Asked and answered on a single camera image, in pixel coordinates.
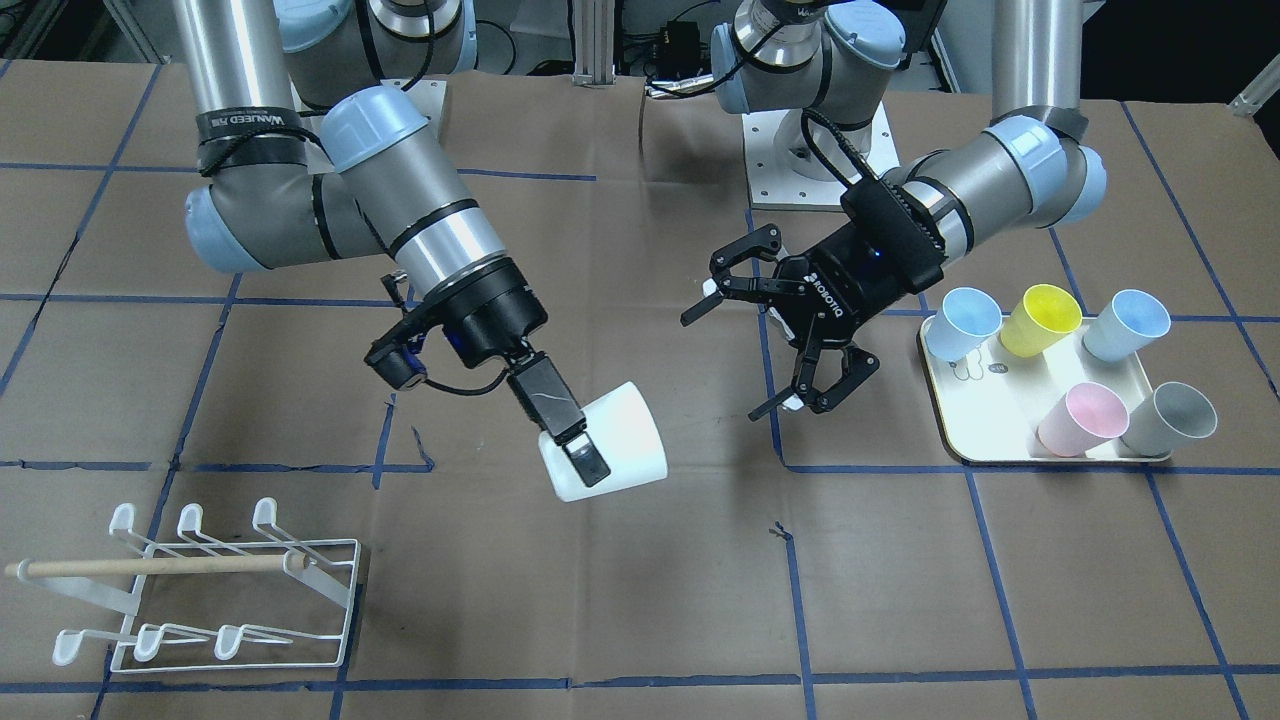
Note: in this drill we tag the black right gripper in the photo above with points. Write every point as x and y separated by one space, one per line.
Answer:
492 316

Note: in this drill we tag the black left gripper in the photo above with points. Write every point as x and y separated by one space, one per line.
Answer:
838 281

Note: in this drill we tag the white ikea cup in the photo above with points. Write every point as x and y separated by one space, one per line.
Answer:
623 430

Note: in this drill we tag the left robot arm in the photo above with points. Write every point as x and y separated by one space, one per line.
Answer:
822 68

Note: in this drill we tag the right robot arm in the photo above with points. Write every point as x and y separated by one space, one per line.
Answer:
371 180

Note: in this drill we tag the light blue cup far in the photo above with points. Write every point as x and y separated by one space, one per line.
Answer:
967 318

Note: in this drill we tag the light blue cup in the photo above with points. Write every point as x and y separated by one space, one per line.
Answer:
967 318
1132 320

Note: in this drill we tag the yellow cup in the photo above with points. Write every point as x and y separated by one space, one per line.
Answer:
1045 315

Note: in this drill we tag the pink cup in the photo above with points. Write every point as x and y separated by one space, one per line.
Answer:
1088 415

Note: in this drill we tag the light blue cup near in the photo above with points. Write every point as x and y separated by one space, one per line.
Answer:
1132 320

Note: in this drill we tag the grey cup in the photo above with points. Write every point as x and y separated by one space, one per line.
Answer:
1175 415

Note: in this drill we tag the cream plastic tray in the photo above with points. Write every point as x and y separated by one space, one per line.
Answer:
990 403

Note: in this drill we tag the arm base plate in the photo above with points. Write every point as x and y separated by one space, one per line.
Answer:
784 174

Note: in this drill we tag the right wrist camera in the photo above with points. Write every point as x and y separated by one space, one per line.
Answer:
395 355

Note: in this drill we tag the white wire cup rack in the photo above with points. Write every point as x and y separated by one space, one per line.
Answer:
200 603

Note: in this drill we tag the aluminium frame post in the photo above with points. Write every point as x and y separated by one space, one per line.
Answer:
592 38

